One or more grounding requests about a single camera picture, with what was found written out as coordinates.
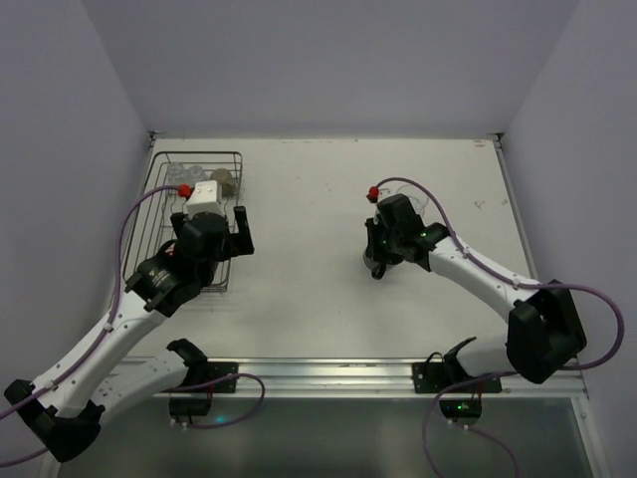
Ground clear faceted glass cup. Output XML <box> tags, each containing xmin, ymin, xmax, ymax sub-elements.
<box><xmin>185</xmin><ymin>164</ymin><xmax>208</xmax><ymax>185</ymax></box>
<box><xmin>395</xmin><ymin>183</ymin><xmax>430</xmax><ymax>217</ymax></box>
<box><xmin>165</xmin><ymin>162</ymin><xmax>185</xmax><ymax>185</ymax></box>

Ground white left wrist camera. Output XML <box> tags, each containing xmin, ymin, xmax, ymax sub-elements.
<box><xmin>185</xmin><ymin>180</ymin><xmax>223</xmax><ymax>217</ymax></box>

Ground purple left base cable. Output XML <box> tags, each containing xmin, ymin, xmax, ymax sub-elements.
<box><xmin>173</xmin><ymin>372</ymin><xmax>266</xmax><ymax>430</ymax></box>

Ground black controller box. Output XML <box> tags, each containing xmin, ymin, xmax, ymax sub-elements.
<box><xmin>439</xmin><ymin>398</ymin><xmax>483</xmax><ymax>426</ymax></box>
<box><xmin>168</xmin><ymin>397</ymin><xmax>212</xmax><ymax>424</ymax></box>

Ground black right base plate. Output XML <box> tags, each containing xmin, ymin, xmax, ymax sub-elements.
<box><xmin>411</xmin><ymin>361</ymin><xmax>503</xmax><ymax>394</ymax></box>

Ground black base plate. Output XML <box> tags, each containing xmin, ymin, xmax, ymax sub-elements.
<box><xmin>183</xmin><ymin>361</ymin><xmax>239</xmax><ymax>395</ymax></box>
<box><xmin>411</xmin><ymin>361</ymin><xmax>503</xmax><ymax>394</ymax></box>

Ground black wire dish rack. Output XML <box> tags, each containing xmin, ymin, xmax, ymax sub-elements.
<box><xmin>122</xmin><ymin>150</ymin><xmax>244</xmax><ymax>278</ymax></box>

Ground olive green ceramic mug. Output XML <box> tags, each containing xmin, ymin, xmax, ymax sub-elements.
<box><xmin>210</xmin><ymin>167</ymin><xmax>237</xmax><ymax>197</ymax></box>

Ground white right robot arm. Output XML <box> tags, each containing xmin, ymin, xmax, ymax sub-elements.
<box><xmin>232</xmin><ymin>188</ymin><xmax>585</xmax><ymax>383</ymax></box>

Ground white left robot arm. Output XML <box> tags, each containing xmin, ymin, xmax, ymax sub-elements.
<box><xmin>4</xmin><ymin>206</ymin><xmax>255</xmax><ymax>463</ymax></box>

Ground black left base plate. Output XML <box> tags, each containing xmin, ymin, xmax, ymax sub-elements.
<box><xmin>183</xmin><ymin>361</ymin><xmax>239</xmax><ymax>395</ymax></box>

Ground black left controller box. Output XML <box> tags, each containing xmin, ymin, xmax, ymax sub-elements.
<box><xmin>168</xmin><ymin>397</ymin><xmax>212</xmax><ymax>424</ymax></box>

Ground aluminium mounting rail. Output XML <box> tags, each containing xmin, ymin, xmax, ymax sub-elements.
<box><xmin>229</xmin><ymin>358</ymin><xmax>587</xmax><ymax>399</ymax></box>

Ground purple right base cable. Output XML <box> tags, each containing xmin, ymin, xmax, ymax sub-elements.
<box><xmin>421</xmin><ymin>387</ymin><xmax>522</xmax><ymax>478</ymax></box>

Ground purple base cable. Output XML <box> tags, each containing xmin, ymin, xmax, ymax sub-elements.
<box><xmin>421</xmin><ymin>387</ymin><xmax>522</xmax><ymax>478</ymax></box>
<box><xmin>173</xmin><ymin>372</ymin><xmax>266</xmax><ymax>430</ymax></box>

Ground black right controller box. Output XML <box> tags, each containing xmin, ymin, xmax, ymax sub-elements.
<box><xmin>439</xmin><ymin>398</ymin><xmax>483</xmax><ymax>426</ymax></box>

